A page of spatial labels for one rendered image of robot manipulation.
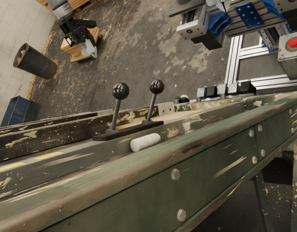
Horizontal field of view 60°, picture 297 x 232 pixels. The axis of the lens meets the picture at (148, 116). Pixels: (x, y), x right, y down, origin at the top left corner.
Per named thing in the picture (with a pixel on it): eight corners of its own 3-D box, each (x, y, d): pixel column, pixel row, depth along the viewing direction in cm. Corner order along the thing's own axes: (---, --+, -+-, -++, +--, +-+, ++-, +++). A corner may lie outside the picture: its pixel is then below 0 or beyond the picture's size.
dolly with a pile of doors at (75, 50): (105, 32, 422) (85, 16, 395) (96, 60, 407) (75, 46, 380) (85, 41, 464) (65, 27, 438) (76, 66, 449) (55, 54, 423)
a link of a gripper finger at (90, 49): (90, 62, 119) (78, 44, 114) (98, 55, 122) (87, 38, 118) (94, 61, 117) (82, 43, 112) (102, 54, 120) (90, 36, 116)
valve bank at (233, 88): (273, 90, 136) (256, 67, 120) (271, 115, 132) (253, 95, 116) (193, 99, 170) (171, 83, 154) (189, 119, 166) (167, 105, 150)
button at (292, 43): (300, 39, 99) (299, 36, 97) (300, 48, 98) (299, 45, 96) (289, 42, 102) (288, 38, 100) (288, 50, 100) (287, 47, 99)
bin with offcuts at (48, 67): (61, 58, 509) (30, 39, 466) (53, 81, 495) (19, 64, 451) (49, 62, 545) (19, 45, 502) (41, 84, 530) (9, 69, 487)
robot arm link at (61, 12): (62, 6, 114) (71, -1, 108) (68, 15, 116) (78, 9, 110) (49, 13, 109) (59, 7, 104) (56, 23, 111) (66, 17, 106)
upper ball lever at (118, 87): (122, 139, 60) (134, 85, 55) (110, 142, 57) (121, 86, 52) (112, 131, 62) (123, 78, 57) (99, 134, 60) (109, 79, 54)
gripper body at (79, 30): (71, 49, 116) (54, 24, 111) (83, 39, 121) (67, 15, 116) (80, 44, 111) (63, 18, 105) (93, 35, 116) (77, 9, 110)
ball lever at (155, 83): (156, 129, 69) (169, 81, 64) (146, 131, 66) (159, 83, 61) (146, 122, 71) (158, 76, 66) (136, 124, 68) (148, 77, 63)
